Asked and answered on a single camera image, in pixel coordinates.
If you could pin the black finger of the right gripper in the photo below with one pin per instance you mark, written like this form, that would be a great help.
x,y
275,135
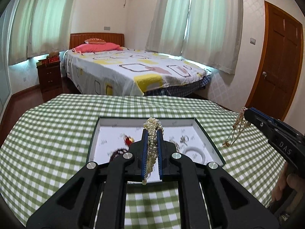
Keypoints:
x,y
256,116
261,126

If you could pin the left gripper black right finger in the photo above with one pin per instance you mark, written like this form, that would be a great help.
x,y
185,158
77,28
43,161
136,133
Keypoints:
x,y
208,196

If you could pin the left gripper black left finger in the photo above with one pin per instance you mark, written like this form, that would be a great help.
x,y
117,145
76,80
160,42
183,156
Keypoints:
x,y
95,197

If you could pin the red tassel charm with beads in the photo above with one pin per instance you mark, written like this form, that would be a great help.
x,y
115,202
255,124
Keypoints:
x,y
128,140

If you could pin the green white jewelry box tray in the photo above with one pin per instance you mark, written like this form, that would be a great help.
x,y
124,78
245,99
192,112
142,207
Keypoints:
x,y
108,137

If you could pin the person's right hand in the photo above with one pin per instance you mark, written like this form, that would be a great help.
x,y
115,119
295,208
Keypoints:
x,y
292,180

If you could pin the brown wooden door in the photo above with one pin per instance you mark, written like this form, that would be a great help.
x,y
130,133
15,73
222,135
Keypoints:
x,y
280,66

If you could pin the white jade bangle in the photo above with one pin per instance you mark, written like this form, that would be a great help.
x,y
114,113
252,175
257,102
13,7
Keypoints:
x,y
196,154

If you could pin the gold pearl flower brooch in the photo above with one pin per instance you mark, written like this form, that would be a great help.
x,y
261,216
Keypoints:
x,y
176,145

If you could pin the silver flower brooch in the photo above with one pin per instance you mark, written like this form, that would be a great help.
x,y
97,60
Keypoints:
x,y
184,139

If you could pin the green checkered tablecloth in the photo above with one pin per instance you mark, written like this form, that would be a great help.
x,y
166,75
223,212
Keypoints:
x,y
50,142

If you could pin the right white curtain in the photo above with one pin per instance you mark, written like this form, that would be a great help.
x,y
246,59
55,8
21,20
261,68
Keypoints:
x,y
203,31

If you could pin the white curtain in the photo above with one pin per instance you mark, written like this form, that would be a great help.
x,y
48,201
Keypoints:
x,y
203,31
39,27

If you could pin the bed with patterned sheet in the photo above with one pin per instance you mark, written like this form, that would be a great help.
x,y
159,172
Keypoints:
x,y
132,72

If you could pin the dark wooden nightstand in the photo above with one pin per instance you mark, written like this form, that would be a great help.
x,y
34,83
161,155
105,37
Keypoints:
x,y
50,80

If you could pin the red items on nightstand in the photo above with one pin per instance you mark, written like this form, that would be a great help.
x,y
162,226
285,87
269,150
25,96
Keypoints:
x,y
51,58

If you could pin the pink pillow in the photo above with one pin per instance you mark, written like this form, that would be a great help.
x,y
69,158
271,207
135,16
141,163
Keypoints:
x,y
93,48

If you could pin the orange patterned pillow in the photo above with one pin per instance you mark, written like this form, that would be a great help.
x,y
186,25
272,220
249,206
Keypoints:
x,y
95,41

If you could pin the wooden headboard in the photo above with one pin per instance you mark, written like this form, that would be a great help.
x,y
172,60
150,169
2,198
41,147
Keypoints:
x,y
79,38

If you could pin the left white curtain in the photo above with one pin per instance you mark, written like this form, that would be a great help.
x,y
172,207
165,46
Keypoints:
x,y
39,27

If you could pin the wall light switch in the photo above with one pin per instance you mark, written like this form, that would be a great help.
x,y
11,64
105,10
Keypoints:
x,y
253,41

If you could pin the wall socket above headboard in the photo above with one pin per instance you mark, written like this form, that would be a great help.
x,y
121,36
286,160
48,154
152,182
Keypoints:
x,y
107,28

